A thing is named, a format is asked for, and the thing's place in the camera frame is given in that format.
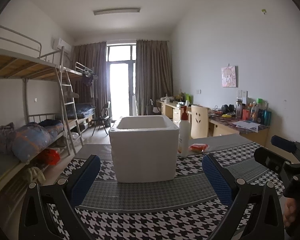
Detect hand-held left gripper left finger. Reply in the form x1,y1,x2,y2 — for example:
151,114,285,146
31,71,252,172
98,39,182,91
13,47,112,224
18,154,101,240

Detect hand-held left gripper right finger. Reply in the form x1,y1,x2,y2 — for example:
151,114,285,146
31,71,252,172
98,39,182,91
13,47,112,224
202,154,285,240

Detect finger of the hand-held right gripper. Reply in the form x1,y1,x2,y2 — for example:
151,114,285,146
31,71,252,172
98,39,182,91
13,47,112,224
270,135,297,153
254,147,293,174

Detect white foam box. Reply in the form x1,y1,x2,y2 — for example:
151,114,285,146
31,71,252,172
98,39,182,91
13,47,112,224
109,116,180,183

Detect person's right hand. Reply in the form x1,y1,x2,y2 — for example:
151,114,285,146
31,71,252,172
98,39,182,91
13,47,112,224
283,197,299,229

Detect red snack packet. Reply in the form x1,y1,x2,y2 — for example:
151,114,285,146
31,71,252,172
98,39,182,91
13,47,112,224
189,143,209,153

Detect printed papers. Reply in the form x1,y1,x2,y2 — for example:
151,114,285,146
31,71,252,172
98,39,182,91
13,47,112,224
232,120,262,133

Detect row of toiletry bottles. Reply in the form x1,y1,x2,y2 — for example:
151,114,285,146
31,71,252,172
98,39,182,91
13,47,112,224
236,97,272,126

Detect red plastic bag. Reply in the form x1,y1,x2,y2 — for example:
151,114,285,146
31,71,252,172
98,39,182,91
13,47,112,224
37,148,60,165

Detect beige cloth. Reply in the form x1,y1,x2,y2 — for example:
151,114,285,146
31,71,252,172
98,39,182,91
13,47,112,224
24,166,46,186

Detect wooden desk with patterned cover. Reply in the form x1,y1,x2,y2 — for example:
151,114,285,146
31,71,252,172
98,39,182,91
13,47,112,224
207,110,270,147

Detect white lotion pump bottle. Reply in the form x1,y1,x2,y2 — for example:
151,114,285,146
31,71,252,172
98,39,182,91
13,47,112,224
177,106,191,157

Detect wooden chair with smiley face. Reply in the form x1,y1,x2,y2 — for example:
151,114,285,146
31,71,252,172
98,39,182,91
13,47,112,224
190,105,209,139

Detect black folding chair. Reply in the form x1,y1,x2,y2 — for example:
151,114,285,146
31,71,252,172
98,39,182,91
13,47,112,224
91,102,112,136

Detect dark blue bedding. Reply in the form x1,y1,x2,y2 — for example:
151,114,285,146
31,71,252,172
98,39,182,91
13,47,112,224
39,119,63,137

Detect blue and orange bedding bundle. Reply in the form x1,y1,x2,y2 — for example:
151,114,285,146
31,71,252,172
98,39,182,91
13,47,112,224
12,123,52,163

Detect houndstooth blanket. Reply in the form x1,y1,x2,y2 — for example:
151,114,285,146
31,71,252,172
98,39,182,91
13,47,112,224
47,134,294,240

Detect metal bunk bed ladder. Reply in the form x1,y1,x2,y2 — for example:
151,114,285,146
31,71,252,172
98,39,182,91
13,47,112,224
55,66,84,155

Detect light wooden desk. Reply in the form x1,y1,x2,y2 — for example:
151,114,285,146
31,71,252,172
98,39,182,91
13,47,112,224
156,99,190,130

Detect purple patterned bedding bundle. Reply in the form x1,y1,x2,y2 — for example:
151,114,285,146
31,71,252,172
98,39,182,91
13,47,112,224
0,122,16,153

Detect dark bag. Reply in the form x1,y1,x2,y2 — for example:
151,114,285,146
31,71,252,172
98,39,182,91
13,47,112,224
146,99,161,115

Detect hanging dark clothes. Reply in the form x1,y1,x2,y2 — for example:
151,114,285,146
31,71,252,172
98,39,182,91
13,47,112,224
81,71,97,98

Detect glass balcony door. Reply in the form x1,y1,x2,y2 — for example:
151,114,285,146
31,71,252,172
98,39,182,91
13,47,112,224
106,44,137,120

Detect metal bunk bed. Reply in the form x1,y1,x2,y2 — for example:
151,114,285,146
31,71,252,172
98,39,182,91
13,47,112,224
0,24,65,198
62,61,97,140

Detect brown curtain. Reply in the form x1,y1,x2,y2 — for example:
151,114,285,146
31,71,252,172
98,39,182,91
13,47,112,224
136,39,174,117
72,41,108,120

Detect white air conditioner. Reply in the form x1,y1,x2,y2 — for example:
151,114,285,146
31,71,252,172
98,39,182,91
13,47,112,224
52,37,72,54

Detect ceiling tube light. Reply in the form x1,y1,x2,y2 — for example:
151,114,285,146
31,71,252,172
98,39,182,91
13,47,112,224
93,7,141,16

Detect pink wall poster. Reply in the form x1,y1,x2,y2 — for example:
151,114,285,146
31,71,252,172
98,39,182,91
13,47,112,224
221,65,238,88

